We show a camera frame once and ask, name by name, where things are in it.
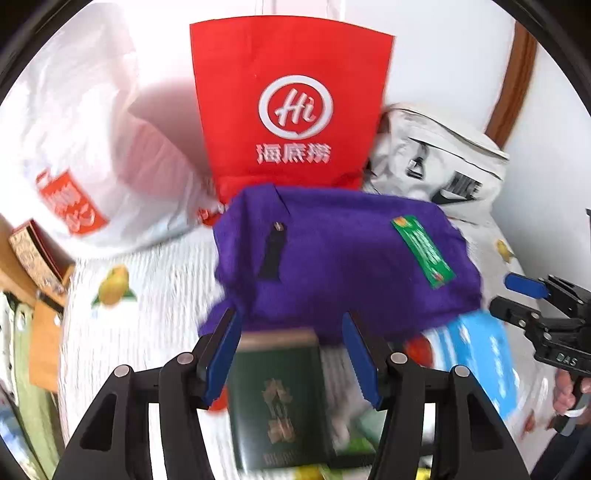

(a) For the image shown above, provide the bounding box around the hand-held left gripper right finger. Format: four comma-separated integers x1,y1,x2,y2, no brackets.
341,311,532,480

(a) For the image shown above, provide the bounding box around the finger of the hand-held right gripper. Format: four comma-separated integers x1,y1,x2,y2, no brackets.
489,296,550,330
504,272,555,301

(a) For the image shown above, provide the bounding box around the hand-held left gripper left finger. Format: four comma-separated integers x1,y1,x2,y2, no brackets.
53,307,243,480

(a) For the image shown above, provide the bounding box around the dark green tin box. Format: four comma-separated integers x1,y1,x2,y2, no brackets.
226,329,335,472

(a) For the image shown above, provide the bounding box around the purple towel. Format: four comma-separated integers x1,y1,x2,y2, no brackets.
198,184,483,347

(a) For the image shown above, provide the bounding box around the person's right hand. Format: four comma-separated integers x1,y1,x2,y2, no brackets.
553,369,579,417

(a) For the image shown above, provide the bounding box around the blue tissue pack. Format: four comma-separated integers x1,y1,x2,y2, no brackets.
431,310,522,416

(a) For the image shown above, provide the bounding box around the fruit print tablecloth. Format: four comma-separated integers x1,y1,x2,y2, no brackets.
55,203,568,480

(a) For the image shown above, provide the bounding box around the green wet wipes pack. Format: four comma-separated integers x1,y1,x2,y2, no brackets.
392,215,457,289

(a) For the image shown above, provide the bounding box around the grey sling bag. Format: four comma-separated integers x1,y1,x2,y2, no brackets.
365,104,511,217

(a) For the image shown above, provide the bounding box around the orange wooden board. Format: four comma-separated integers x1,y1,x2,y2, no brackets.
28,295,66,394

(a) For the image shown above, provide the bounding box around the light green cloth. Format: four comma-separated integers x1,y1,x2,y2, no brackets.
0,295,58,480

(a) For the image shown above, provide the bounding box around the brown patterned box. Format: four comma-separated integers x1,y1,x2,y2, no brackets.
9,219,77,296

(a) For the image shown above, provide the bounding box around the wooden rack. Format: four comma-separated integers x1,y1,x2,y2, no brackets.
0,217,38,305

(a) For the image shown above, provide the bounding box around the white plastic shopping bag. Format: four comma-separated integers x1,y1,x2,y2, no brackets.
9,4,227,252

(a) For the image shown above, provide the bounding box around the red tote bag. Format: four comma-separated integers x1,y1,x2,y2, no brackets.
189,21,395,204

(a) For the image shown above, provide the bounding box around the brown wooden door frame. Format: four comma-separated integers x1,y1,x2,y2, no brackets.
485,21,539,151

